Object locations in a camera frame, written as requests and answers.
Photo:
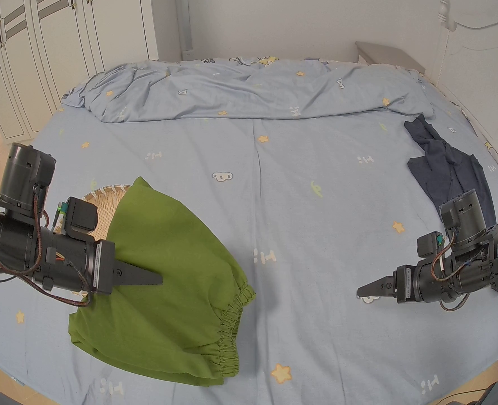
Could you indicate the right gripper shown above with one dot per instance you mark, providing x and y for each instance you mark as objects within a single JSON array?
[{"x": 422, "y": 283}]

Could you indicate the grey bedside table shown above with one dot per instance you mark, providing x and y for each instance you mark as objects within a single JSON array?
[{"x": 379, "y": 53}]

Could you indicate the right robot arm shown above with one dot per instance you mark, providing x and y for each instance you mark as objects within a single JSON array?
[{"x": 464, "y": 213}]

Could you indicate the bed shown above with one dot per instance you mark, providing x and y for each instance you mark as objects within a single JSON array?
[{"x": 295, "y": 184}]

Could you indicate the green shorts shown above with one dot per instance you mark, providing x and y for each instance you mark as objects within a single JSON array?
[{"x": 169, "y": 247}]

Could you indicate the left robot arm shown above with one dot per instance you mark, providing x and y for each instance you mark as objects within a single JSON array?
[{"x": 25, "y": 171}]

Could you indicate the white wall duct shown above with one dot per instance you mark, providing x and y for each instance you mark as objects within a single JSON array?
[{"x": 183, "y": 15}]

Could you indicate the white wardrobe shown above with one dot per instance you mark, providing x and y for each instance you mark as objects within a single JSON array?
[{"x": 63, "y": 36}]

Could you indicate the dark blue garment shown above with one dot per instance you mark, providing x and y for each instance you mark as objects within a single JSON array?
[{"x": 451, "y": 171}]

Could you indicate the pale blue quilt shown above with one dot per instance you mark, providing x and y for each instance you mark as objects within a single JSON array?
[{"x": 253, "y": 95}]

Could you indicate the round woven basket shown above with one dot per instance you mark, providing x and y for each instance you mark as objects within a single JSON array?
[{"x": 105, "y": 213}]

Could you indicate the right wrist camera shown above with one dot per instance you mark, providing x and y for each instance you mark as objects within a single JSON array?
[{"x": 428, "y": 243}]

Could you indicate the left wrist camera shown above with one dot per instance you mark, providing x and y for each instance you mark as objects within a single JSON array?
[{"x": 82, "y": 215}]

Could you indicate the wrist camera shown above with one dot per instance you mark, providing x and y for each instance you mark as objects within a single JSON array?
[
  {"x": 428, "y": 243},
  {"x": 82, "y": 215}
]

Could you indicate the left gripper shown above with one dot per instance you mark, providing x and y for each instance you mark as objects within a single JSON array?
[{"x": 76, "y": 264}]

